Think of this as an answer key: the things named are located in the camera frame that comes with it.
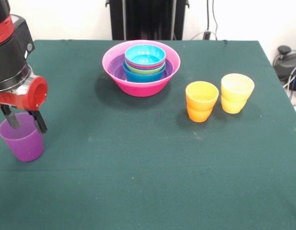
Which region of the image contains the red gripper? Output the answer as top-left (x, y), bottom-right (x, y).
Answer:
top-left (0, 76), bottom-right (48, 135)

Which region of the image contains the blue ringed flat-bottom bowl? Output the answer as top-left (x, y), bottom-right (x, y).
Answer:
top-left (122, 59), bottom-right (167, 83)

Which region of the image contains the purple cup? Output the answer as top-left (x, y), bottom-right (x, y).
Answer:
top-left (0, 112), bottom-right (44, 162)

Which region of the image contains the green bowl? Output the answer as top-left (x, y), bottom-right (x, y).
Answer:
top-left (125, 62), bottom-right (166, 76)

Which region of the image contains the purple bowl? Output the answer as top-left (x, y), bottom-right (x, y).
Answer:
top-left (108, 54), bottom-right (174, 83)

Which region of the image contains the small red-pink bowl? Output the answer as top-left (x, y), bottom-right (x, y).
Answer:
top-left (125, 58), bottom-right (167, 70)

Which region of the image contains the large pink bowl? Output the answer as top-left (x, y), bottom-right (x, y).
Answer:
top-left (102, 40), bottom-right (181, 98)

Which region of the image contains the cyan bowl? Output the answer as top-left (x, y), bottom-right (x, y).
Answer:
top-left (125, 45), bottom-right (167, 67)

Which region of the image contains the dark green tablecloth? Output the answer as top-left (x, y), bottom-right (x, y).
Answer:
top-left (0, 39), bottom-right (296, 230)

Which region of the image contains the yellow cup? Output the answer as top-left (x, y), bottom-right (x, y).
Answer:
top-left (221, 73), bottom-right (255, 104)

